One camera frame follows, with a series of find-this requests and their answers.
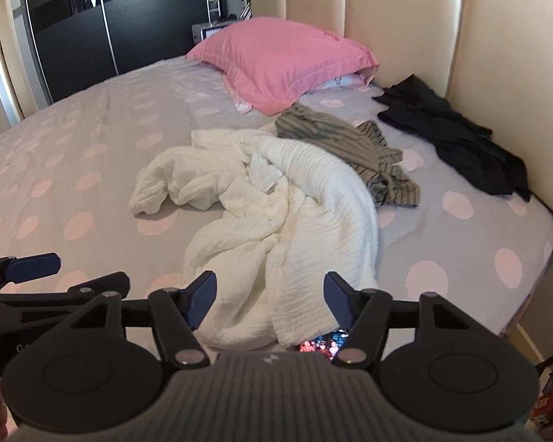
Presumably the black garment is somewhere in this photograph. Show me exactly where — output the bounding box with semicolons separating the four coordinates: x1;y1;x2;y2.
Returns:
373;75;532;201

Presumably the patterned pillow under pink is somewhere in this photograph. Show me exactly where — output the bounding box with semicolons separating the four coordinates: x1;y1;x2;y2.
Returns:
313;72;373;92

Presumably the grey striped garment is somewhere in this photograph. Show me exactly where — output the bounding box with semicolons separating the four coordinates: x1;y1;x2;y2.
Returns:
275;103;421;208

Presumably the cream door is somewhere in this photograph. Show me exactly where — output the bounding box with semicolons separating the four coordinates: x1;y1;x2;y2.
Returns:
0;0;28;126

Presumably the grey polka dot bedsheet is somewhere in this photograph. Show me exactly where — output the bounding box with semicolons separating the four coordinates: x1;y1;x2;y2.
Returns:
0;58;553;333

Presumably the cream padded headboard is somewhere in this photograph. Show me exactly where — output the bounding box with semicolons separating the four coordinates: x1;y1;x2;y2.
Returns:
251;0;553;210

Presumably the bedside table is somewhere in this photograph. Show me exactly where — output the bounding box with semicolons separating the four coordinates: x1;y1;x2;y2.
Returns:
192;20;237;45

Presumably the black sliding wardrobe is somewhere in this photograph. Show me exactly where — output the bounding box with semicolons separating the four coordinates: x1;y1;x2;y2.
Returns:
25;0;209;102

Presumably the colourful magazine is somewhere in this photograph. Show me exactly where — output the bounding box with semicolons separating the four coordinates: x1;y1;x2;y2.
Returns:
298;329;348;360

